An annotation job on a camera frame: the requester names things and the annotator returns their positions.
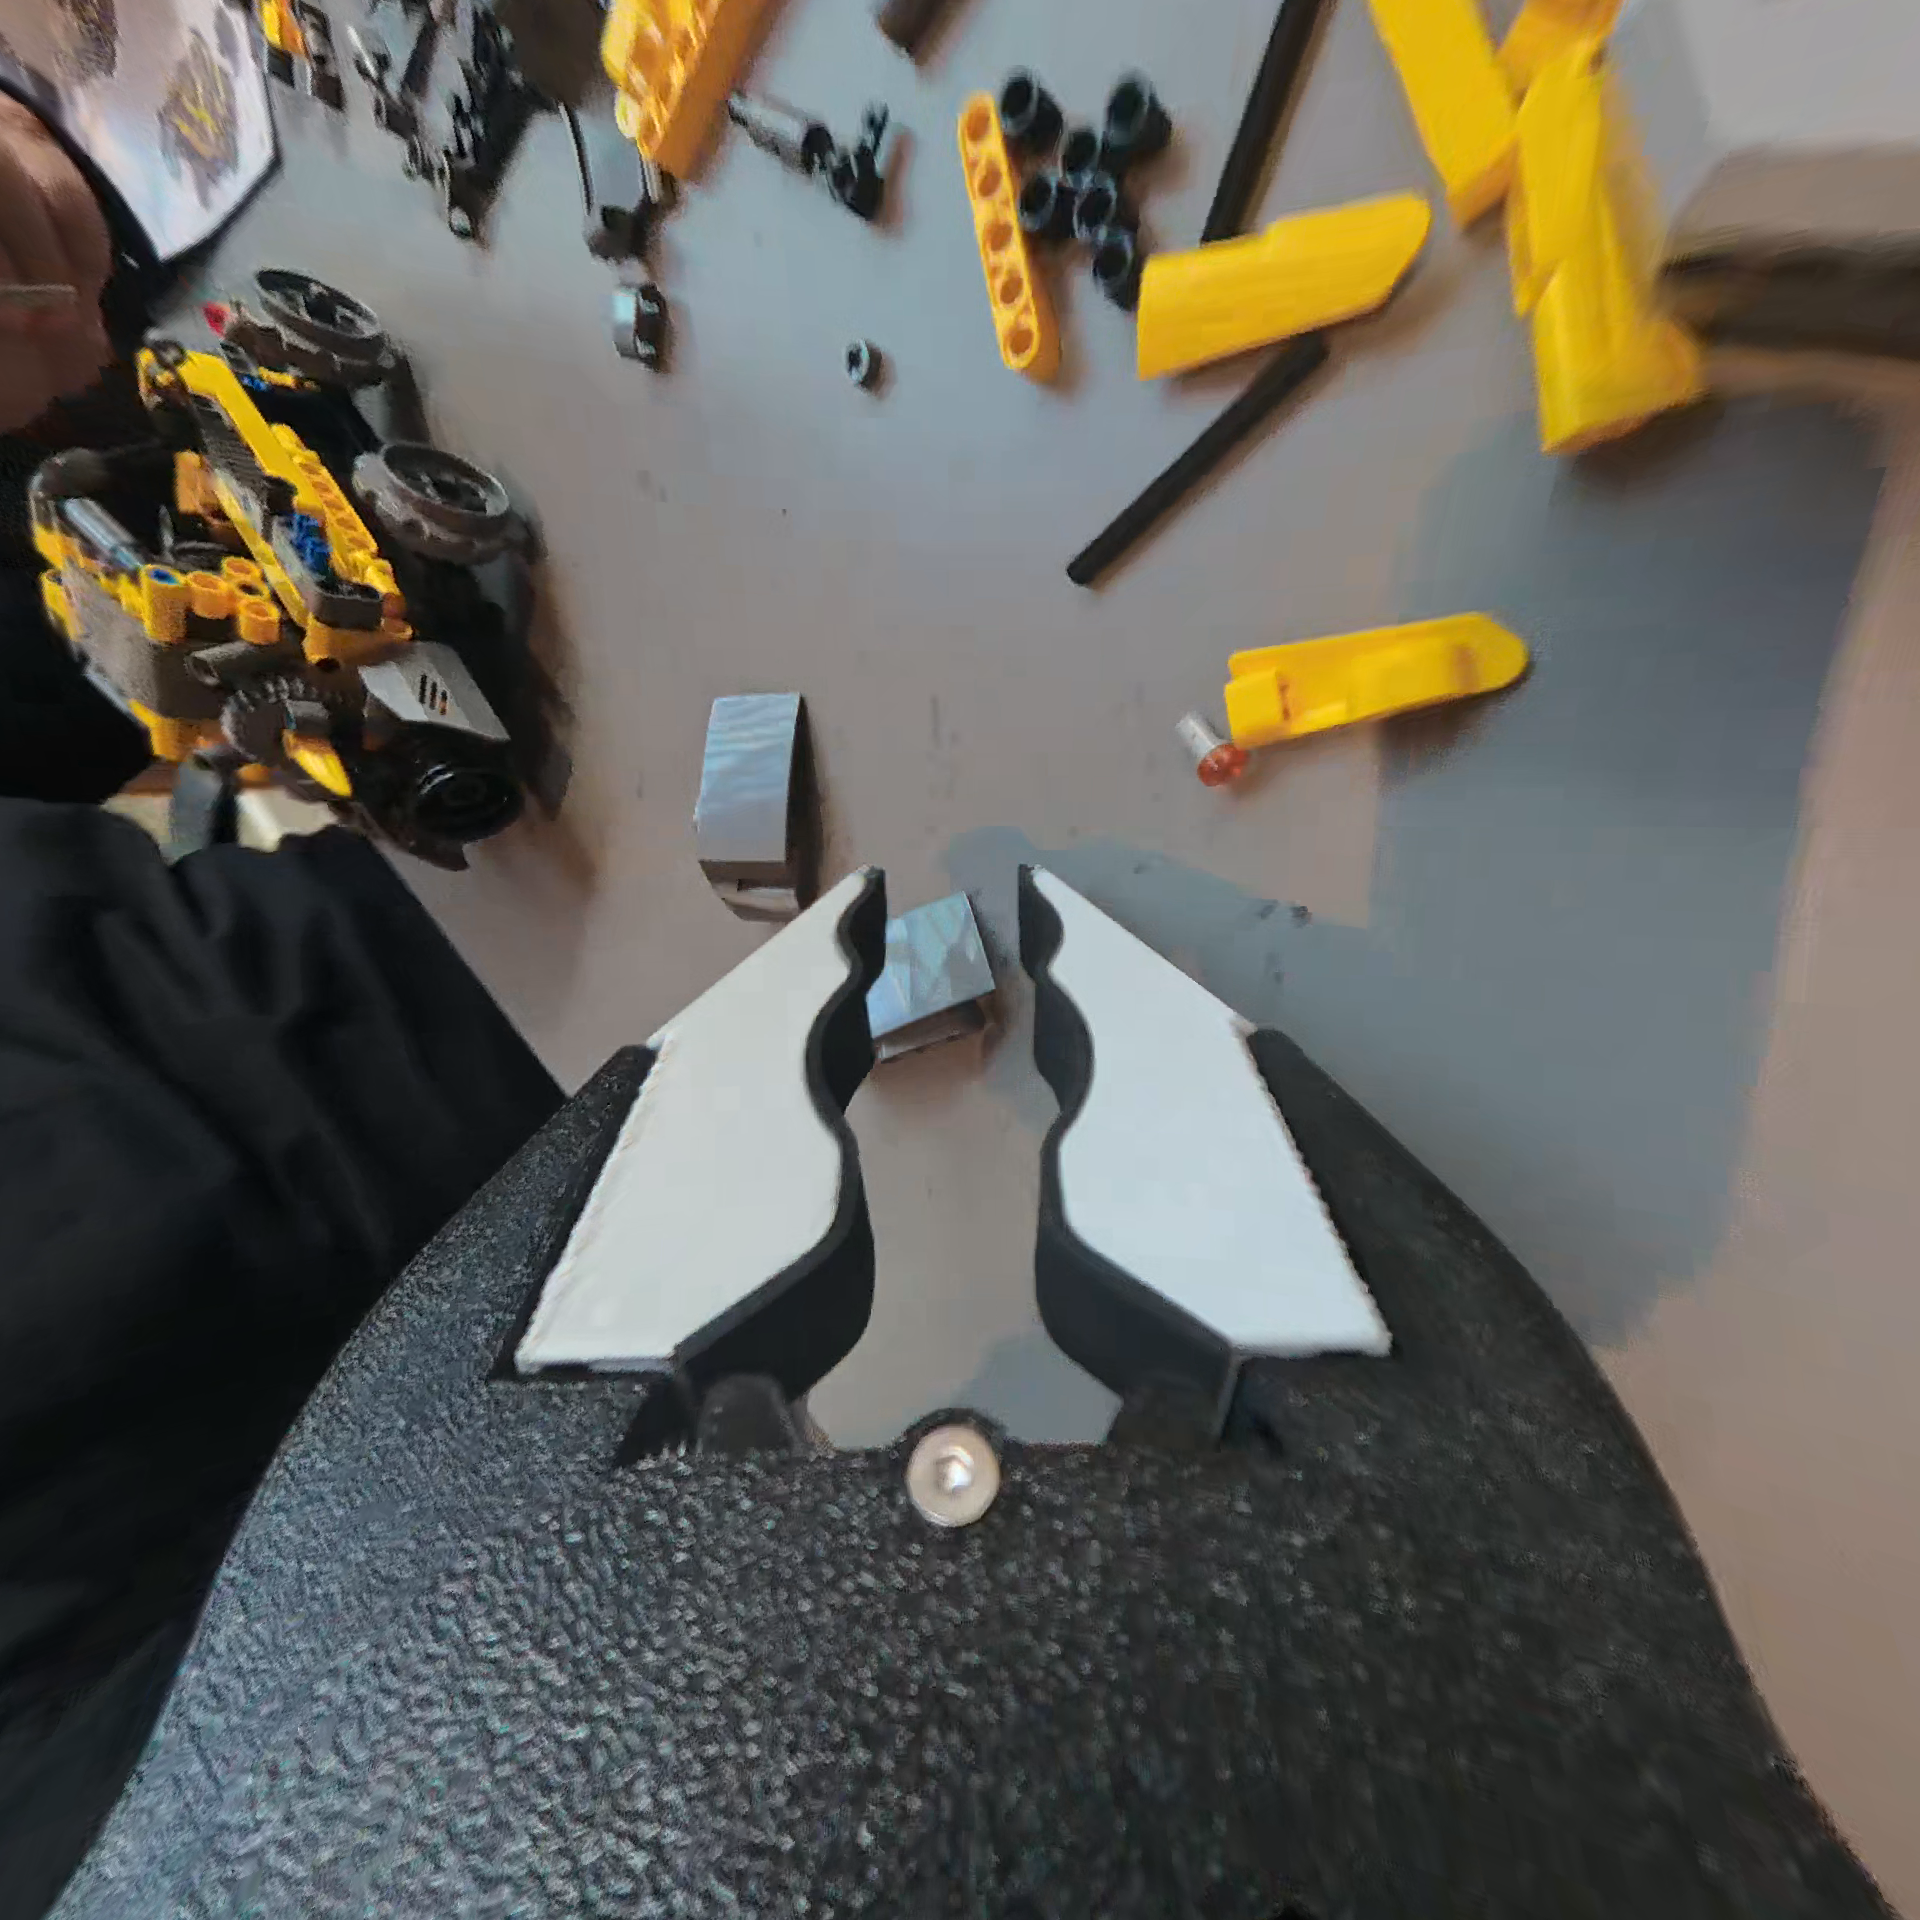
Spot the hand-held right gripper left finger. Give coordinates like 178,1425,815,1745
514,864,890,1404

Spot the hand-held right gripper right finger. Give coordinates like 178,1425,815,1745
1018,864,1398,1434

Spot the grey curved panel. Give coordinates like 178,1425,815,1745
866,897,999,1066
694,692,823,922

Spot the pile of mixed building pieces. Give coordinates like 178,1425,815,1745
263,0,676,256

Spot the person's left forearm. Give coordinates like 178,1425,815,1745
0,435,571,1920

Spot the grey desk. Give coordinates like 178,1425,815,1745
90,0,1920,1802

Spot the person's left hand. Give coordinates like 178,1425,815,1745
0,89,120,438

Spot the yellow curved panel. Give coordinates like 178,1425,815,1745
1136,192,1434,380
1224,614,1532,747

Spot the long black axle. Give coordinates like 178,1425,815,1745
1068,335,1334,587

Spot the partly built yellow robot vehicle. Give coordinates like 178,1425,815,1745
28,267,577,875

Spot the yellow five-hole beam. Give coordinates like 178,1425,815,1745
959,94,1066,378

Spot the cluster of black pins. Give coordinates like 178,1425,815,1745
996,72,1176,314

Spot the black pin connector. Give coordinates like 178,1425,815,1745
728,94,906,223

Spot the yellow wide beam with holes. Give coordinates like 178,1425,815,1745
599,0,788,184

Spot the large grey hub block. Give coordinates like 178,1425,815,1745
1657,0,1920,368

